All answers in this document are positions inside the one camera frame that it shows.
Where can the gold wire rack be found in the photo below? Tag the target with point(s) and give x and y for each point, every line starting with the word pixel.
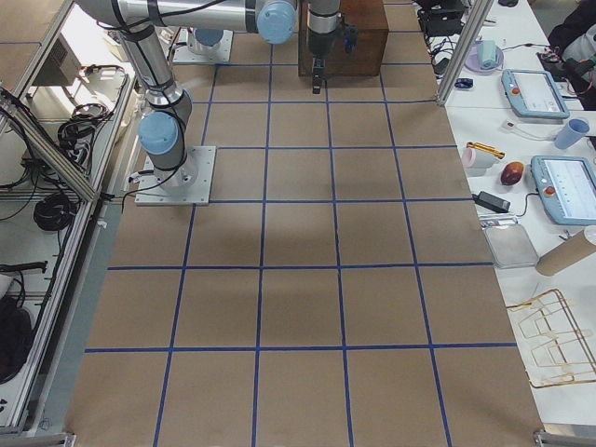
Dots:
pixel 556 349

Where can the aluminium frame post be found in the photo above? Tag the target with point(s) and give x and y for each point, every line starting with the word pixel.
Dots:
pixel 471 29

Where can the lower blue teach pendant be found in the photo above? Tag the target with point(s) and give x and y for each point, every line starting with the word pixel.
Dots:
pixel 566 186

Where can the pink white mug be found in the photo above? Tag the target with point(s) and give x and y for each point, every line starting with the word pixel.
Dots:
pixel 473 158

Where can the teal cup on plate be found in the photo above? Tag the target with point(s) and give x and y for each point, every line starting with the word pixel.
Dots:
pixel 486 54

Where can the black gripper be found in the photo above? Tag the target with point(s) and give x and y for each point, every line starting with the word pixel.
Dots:
pixel 318 44

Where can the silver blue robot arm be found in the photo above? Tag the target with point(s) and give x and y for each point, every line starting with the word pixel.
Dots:
pixel 162 132
pixel 201 40

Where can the small blue black device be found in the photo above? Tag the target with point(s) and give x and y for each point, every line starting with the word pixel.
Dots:
pixel 464 83

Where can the upper blue teach pendant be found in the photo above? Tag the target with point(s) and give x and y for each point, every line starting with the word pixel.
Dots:
pixel 533 94

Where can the purple plate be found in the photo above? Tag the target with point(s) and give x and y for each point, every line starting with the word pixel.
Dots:
pixel 471 62

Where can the beige control box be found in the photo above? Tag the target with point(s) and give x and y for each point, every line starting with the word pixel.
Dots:
pixel 61 66

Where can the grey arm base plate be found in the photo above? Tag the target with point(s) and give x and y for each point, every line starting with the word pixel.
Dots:
pixel 191 184
pixel 190 51

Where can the blue teach pendant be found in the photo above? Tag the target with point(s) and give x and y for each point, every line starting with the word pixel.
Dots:
pixel 533 94
pixel 566 186

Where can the light blue plastic cup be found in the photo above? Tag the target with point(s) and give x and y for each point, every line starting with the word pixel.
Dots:
pixel 572 132

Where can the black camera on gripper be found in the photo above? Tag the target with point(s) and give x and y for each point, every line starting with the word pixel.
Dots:
pixel 350 34

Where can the brown cardboard tube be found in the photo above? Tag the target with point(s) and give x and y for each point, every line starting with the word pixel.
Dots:
pixel 571 251

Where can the red mango fruit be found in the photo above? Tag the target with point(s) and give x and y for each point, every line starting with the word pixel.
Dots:
pixel 512 173

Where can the gold metal bar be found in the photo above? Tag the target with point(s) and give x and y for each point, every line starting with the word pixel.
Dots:
pixel 487 149

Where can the dark wooden drawer cabinet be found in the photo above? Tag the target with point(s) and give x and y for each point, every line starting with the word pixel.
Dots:
pixel 370 19

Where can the black power adapter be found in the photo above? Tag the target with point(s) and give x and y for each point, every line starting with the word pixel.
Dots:
pixel 491 202

